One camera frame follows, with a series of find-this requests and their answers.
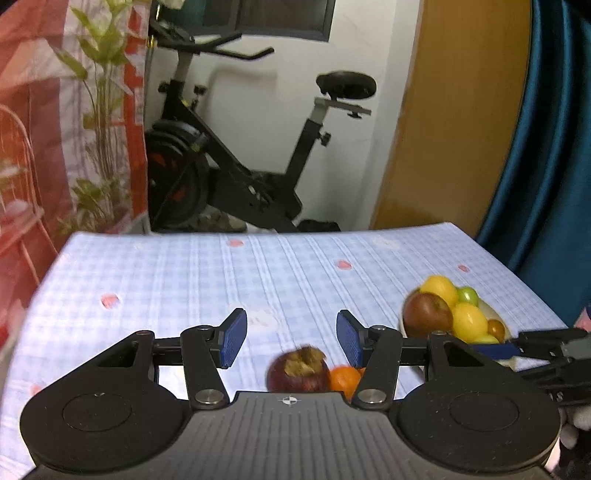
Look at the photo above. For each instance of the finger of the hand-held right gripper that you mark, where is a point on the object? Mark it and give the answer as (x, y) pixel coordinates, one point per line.
(498, 351)
(568, 381)

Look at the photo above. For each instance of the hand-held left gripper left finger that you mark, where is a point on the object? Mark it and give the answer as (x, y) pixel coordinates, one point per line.
(233, 339)

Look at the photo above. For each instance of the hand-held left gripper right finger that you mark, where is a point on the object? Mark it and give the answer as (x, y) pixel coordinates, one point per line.
(348, 339)

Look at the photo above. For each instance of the yellow-green round fruit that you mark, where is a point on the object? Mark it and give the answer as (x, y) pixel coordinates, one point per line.
(485, 339)

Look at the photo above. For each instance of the reddish brown passion fruit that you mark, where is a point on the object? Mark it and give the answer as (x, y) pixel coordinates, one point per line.
(496, 328)

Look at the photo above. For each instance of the beige round plate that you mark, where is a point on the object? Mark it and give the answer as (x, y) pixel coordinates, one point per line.
(494, 310)

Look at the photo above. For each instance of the pale yellow lemon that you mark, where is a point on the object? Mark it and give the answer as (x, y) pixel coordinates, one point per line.
(468, 321)

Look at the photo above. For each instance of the dark purple mangosteen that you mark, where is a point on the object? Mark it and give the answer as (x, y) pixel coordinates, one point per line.
(298, 373)

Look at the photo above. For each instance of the bright green round fruit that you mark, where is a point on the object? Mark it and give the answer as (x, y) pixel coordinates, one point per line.
(467, 294)

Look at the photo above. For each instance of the red apple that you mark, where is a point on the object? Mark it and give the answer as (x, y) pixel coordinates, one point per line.
(427, 316)

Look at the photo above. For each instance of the deep yellow orange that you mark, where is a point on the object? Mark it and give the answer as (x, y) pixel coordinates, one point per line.
(441, 288)

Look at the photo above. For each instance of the person's right hand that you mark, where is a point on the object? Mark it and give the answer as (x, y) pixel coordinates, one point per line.
(579, 420)

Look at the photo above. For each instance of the blue checkered tablecloth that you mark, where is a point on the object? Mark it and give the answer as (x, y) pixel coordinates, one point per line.
(184, 286)

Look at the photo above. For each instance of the dark slipper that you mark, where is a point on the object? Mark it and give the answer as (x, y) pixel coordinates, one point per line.
(318, 226)

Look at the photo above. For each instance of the black exercise bike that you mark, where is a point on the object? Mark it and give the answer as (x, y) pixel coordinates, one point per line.
(217, 175)

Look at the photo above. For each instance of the blue curtain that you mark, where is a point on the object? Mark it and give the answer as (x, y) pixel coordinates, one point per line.
(554, 161)

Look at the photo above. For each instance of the wooden door panel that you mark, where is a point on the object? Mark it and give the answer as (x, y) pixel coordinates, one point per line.
(452, 115)

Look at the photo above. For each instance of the printed backdrop cloth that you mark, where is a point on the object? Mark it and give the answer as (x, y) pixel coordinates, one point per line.
(46, 115)

